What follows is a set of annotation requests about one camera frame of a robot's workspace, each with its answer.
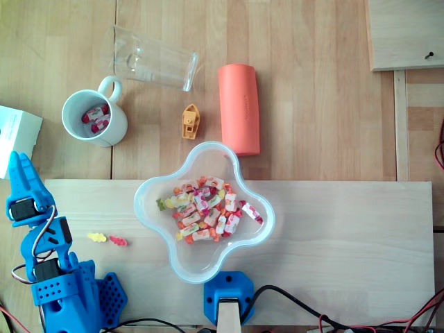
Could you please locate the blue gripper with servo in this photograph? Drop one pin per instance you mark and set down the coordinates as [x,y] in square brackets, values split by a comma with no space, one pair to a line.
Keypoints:
[28,194]

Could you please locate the fruit candy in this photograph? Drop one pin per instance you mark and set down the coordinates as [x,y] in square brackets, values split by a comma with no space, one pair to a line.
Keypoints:
[203,235]
[221,224]
[211,216]
[251,212]
[205,190]
[93,113]
[199,204]
[214,181]
[101,123]
[187,186]
[189,229]
[230,201]
[190,219]
[179,199]
[187,209]
[231,223]
[214,201]

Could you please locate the blue perforated robot base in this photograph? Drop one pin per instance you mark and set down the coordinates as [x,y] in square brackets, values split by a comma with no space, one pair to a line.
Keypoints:
[112,298]

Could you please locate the blue 3D-printed robot arm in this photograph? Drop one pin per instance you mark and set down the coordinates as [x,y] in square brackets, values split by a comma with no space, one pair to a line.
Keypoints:
[52,291]

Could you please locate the white cardboard box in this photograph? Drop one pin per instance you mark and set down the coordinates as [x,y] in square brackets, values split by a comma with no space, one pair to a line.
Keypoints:
[17,135]

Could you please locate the yellow gummy bear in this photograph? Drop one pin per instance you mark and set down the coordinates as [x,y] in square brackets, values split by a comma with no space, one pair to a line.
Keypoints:
[97,237]
[169,203]

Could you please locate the white ceramic mug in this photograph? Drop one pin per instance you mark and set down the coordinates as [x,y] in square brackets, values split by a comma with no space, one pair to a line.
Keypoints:
[118,128]

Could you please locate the red gummy bear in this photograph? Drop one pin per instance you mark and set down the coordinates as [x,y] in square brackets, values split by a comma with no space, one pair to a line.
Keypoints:
[118,240]

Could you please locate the green gummy bear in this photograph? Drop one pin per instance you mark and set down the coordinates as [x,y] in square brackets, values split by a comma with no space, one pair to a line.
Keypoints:
[160,204]

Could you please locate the clear drinking glass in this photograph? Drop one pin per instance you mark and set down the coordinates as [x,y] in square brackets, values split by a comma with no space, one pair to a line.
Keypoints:
[156,66]

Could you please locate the orange toy boat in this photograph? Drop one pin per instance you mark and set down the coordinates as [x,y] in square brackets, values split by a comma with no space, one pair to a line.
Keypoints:
[187,114]

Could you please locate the clear wavy plastic bowl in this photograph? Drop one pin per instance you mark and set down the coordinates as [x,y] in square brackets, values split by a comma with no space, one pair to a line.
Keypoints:
[197,263]

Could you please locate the salmon cylindrical case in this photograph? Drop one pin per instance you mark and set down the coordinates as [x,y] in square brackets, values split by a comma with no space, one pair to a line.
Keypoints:
[239,111]

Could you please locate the light wooden board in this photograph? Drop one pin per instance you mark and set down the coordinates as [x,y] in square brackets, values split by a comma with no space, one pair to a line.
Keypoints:
[347,243]

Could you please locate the wooden strip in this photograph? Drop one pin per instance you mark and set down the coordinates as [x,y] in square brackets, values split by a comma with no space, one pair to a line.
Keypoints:
[401,132]

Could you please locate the wooden panel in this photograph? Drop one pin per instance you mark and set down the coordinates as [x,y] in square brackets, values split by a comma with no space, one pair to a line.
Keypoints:
[406,31]

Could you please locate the blue 3D-printed mount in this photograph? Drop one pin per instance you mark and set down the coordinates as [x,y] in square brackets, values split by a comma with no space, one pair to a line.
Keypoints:
[229,284]

